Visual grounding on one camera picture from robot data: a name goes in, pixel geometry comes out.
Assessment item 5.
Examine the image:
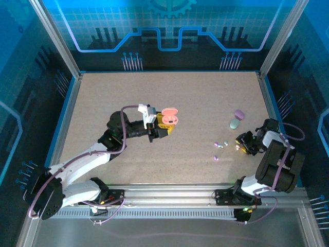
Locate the pink earbud charging case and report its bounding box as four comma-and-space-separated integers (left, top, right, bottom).
161, 107, 179, 126

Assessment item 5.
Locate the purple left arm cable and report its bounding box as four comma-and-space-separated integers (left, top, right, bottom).
28, 104, 141, 226

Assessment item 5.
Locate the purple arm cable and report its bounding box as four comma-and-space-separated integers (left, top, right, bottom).
236, 121, 306, 225
28, 104, 141, 226

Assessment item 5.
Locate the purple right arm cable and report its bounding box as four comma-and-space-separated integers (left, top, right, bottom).
236, 121, 306, 225

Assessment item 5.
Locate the aluminium table edge rail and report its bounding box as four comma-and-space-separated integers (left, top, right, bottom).
15, 73, 83, 247
257, 72, 326, 247

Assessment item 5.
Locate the grey slotted cable duct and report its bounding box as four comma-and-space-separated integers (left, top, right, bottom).
38, 205, 258, 220

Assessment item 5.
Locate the aluminium frame post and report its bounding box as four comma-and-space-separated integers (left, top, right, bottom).
259, 0, 310, 78
28, 0, 82, 79

